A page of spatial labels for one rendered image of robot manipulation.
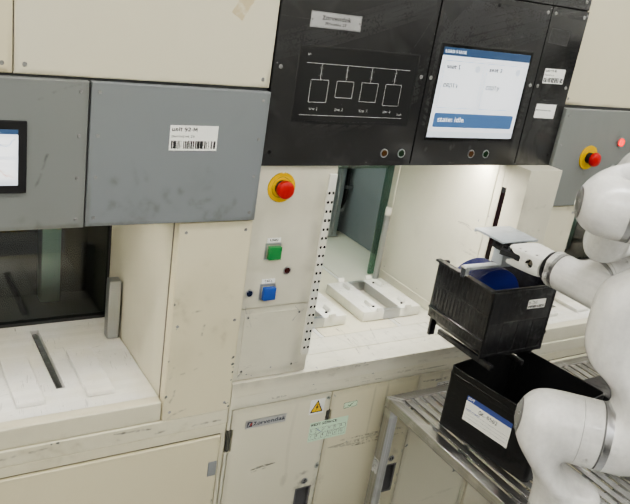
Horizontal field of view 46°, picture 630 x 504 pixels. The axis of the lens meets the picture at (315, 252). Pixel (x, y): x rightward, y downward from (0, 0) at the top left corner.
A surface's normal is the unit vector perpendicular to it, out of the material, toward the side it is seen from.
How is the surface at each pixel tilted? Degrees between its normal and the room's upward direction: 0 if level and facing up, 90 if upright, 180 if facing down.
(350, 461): 90
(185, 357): 90
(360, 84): 90
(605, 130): 90
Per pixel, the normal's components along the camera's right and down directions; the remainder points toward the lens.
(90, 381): 0.15, -0.93
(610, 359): -0.54, 0.23
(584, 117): 0.51, 0.38
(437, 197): -0.85, 0.07
